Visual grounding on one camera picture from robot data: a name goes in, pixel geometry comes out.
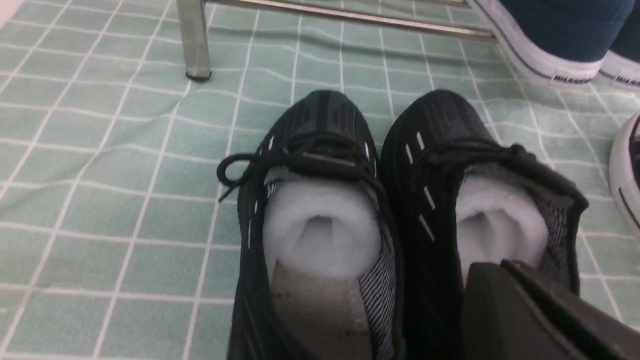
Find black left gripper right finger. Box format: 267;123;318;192
502;260;640;360

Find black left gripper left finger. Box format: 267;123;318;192
461;262;586;360

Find black mesh running shoe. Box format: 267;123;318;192
378;89;589;360
217;89;406;360

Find white foam shoe insert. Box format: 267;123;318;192
455;174;549;284
262;178;382;281

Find black white canvas sneaker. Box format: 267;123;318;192
608;112;640;240

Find navy white canvas sneaker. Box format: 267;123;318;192
599;32;640;91
469;0;640;87

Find green checkered floor mat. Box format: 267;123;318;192
0;0;639;360

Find metal shoe rack frame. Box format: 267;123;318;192
176;0;496;83

